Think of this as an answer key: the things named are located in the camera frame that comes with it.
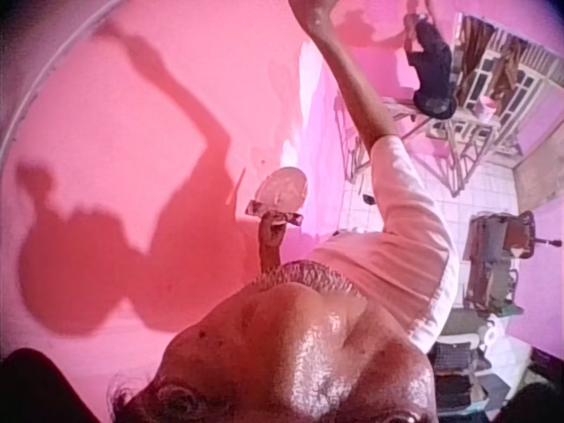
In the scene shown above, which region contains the heap of crates and buckets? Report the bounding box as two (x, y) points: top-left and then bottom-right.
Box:
(426, 308), (564, 423)

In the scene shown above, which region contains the person's right hand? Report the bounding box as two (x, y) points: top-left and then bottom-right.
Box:
(288, 0), (341, 21)

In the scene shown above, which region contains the wooden board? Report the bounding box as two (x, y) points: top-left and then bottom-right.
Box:
(512, 147), (564, 213)

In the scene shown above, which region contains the person's left hand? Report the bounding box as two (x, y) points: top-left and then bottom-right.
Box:
(256, 212), (288, 249)

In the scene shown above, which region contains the metal scaffold frame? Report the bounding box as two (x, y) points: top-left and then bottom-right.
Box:
(338, 95), (525, 199)

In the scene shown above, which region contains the cluttered chair with tools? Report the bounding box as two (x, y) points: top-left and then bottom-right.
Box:
(461, 210), (563, 319)

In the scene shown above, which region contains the window with white grill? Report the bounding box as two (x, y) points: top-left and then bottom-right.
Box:
(452, 11), (564, 156)

